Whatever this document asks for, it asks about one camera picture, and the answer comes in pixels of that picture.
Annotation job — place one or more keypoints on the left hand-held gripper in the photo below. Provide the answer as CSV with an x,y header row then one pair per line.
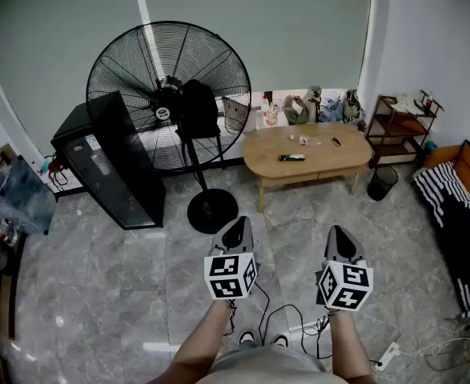
x,y
226,278

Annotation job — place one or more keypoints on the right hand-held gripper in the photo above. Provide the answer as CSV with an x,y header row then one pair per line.
x,y
350,290

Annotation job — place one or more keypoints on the black mesh waste bin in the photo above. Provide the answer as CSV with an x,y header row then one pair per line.
x,y
382,184

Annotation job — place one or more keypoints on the small black snack packet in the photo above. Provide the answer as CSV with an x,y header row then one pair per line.
x,y
336,141

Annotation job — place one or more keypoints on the clear plastic water bottle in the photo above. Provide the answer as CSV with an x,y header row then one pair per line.
x,y
304,140

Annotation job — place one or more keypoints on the person's left forearm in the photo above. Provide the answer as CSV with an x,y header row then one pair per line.
x,y
202,342

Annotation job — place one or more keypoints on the person's right forearm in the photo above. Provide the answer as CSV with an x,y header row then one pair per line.
x,y
350,346

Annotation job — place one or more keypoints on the wooden coffee table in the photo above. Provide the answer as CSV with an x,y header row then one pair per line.
x,y
326,164

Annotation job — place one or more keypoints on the person's left shoe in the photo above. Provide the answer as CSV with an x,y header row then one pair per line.
x,y
246,338

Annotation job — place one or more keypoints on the person's shoe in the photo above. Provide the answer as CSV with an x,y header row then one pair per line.
x,y
246,338
280,340

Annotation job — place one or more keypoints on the person's right shoe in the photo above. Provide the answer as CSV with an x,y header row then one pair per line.
x,y
280,340

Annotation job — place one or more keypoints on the white power strip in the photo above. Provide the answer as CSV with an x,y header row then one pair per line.
x,y
387,356

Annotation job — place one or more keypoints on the black white striped blanket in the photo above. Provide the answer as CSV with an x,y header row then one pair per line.
x,y
459,222

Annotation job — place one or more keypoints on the wooden shelf rack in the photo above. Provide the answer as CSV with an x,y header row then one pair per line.
x,y
378,134

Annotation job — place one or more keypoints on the brown plush toy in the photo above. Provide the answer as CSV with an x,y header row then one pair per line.
x,y
362,126

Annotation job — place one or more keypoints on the white tote bag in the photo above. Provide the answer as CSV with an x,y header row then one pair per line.
x,y
234,112

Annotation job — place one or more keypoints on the orange snack packet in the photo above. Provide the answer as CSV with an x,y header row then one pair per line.
x,y
271,115

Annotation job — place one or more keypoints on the person's grey shirt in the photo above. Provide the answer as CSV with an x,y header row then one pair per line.
x,y
266,366

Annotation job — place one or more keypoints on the orange sofa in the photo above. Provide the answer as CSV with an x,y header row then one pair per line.
x,y
439,156

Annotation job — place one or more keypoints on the dark bin teal liner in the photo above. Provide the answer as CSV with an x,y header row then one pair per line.
x,y
431,148

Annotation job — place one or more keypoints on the black glass-door fridge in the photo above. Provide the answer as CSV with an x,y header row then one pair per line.
x,y
110,182

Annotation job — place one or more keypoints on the black backpack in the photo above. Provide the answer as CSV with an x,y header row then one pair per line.
x,y
196,106

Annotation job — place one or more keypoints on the red-capped white bottle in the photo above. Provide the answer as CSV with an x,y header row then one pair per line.
x,y
264,104

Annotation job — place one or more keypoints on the olive green bag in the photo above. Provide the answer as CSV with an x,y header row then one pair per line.
x,y
296,112

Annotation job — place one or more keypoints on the light blue clothing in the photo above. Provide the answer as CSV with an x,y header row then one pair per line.
x,y
331,108

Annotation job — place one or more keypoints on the small black box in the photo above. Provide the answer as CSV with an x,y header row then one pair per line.
x,y
268,95

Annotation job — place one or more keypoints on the crumpled white cloth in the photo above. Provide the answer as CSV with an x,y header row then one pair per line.
x,y
406,103

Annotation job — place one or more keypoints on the red-label drink bottle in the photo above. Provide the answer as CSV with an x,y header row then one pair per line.
x,y
430,102

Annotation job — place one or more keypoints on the clear plastic bag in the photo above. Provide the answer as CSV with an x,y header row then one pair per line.
x,y
22,198

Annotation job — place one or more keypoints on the dark wooden bench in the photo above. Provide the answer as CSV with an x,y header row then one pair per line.
x,y
2,306

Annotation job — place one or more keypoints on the cardboard box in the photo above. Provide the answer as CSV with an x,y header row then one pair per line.
x,y
2,156

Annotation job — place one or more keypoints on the black pedestal fan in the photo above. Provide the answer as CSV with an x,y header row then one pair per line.
x,y
166,112

